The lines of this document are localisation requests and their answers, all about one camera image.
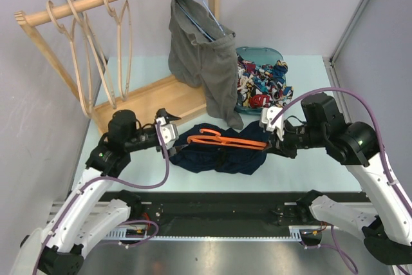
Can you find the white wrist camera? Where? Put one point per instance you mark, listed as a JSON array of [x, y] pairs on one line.
[[168, 131], [271, 120]]

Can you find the wooden clothes rack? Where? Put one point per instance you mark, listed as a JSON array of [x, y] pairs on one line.
[[185, 101]]

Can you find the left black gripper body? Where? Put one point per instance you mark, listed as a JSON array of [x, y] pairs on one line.
[[145, 138]]

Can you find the wooden hanger middle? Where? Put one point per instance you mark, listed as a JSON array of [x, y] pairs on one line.
[[96, 49]]

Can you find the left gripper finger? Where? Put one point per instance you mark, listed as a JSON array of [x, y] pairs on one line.
[[165, 117], [176, 149]]

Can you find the grey shorts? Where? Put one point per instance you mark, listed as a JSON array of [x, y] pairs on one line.
[[196, 62]]

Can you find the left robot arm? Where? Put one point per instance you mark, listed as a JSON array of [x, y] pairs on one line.
[[62, 246]]

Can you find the blue wire hanger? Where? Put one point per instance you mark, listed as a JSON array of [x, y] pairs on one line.
[[202, 18]]

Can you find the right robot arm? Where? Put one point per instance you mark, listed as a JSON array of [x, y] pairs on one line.
[[358, 147]]

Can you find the orange plastic hanger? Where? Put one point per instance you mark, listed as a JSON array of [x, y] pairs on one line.
[[215, 138]]

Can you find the white slotted cable duct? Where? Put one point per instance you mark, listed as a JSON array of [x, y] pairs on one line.
[[130, 234]]

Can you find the teal plastic basket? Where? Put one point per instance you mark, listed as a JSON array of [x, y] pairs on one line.
[[259, 56]]

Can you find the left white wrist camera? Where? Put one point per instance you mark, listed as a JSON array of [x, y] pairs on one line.
[[168, 131]]

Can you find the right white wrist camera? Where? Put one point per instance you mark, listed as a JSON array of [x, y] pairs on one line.
[[271, 120]]

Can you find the aluminium frame extrusion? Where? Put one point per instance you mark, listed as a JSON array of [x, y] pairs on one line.
[[329, 68]]

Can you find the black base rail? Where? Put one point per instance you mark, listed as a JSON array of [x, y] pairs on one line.
[[226, 216]]

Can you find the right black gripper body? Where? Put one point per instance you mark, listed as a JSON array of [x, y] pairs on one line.
[[295, 137]]

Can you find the navy blue shorts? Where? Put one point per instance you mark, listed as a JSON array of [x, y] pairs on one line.
[[197, 157]]

